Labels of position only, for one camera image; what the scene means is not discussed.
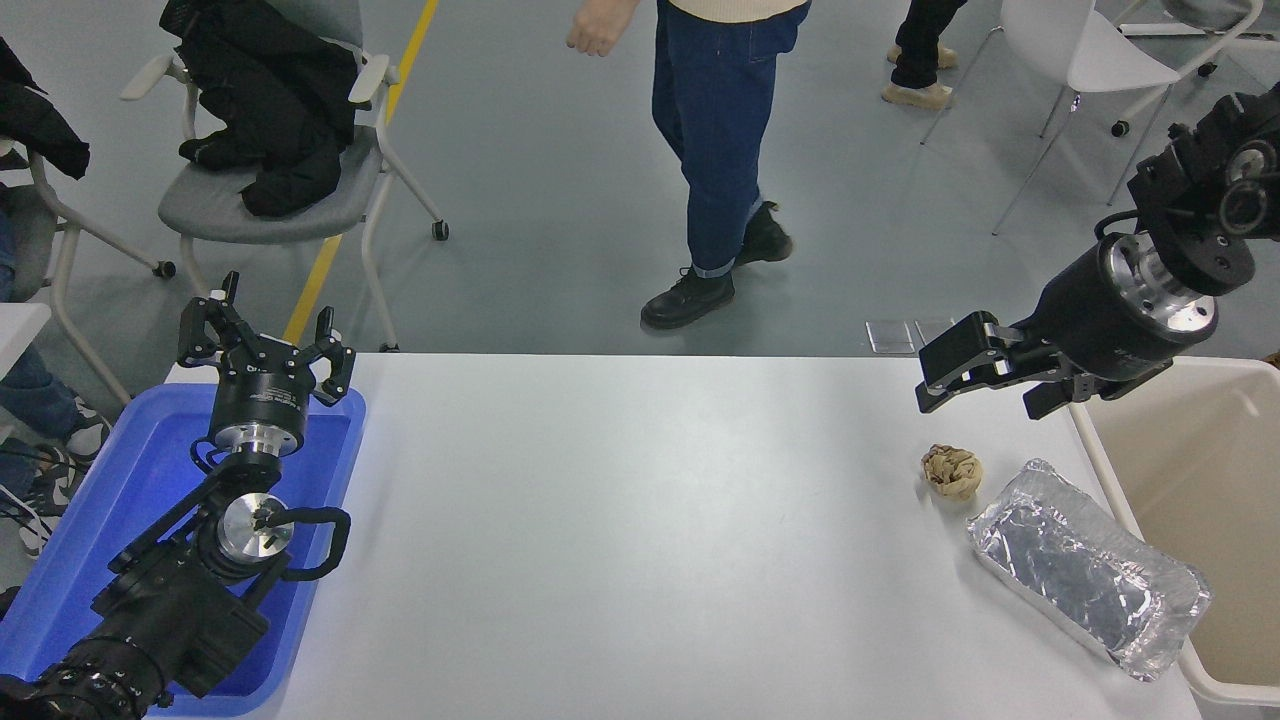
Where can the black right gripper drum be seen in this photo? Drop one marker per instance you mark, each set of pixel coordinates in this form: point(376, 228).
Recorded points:
point(1090, 320)

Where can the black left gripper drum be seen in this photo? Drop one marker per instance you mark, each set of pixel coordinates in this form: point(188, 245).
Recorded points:
point(260, 395)

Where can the silver foil tray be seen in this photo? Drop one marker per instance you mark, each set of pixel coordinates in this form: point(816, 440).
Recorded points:
point(1085, 565)

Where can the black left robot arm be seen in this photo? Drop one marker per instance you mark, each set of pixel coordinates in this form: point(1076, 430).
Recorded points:
point(170, 600)

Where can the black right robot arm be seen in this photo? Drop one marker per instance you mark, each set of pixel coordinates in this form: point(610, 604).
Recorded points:
point(1200, 200)

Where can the clear floor plate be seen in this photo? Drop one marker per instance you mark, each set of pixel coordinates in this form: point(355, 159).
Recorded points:
point(935, 328)
point(890, 337)

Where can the person's right hand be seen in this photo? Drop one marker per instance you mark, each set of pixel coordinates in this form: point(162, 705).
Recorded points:
point(600, 28)

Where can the crumpled tan paper ball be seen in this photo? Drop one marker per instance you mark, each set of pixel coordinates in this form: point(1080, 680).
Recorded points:
point(952, 472)

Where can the grey seat office chair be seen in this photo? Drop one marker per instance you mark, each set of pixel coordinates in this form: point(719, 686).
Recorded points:
point(215, 205)

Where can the blue plastic tray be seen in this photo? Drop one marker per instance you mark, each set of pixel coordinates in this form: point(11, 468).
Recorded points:
point(130, 480)

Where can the large pale bin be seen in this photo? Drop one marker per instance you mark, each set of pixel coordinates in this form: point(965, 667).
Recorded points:
point(1200, 480)

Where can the person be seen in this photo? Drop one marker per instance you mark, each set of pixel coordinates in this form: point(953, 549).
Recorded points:
point(25, 385)
point(920, 50)
point(715, 150)

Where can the white plastic chair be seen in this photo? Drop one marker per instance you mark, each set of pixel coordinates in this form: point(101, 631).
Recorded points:
point(1100, 55)

